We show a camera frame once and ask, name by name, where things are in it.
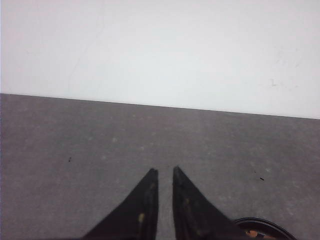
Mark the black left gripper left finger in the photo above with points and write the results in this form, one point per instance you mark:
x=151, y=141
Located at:
x=136, y=218

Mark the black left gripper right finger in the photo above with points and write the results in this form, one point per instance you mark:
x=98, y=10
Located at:
x=195, y=218

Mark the brown beef cubes pile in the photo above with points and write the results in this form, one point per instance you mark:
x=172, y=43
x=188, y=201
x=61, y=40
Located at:
x=251, y=233

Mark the black frying pan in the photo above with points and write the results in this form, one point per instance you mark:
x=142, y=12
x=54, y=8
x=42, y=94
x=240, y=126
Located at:
x=267, y=230

